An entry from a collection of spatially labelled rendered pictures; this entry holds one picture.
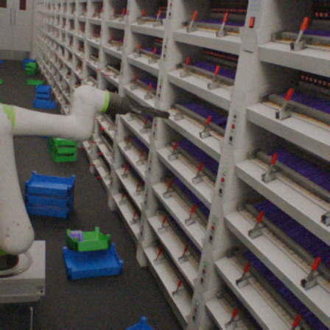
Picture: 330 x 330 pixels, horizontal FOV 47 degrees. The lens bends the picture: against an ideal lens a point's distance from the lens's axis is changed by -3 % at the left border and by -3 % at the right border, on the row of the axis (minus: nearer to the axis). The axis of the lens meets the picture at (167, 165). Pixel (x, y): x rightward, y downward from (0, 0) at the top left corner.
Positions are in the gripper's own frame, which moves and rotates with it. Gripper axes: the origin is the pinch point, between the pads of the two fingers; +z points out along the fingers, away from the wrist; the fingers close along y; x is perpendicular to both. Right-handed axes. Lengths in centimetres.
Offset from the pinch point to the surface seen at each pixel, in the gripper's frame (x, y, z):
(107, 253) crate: -93, -31, 5
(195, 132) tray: -1.3, 20.1, 8.2
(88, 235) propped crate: -92, -50, -4
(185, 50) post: 30.0, -15.9, 10.5
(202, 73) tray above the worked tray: 22.4, 7.9, 9.7
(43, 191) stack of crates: -81, -84, -30
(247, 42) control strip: 37, 49, 0
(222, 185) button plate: -12, 49, 8
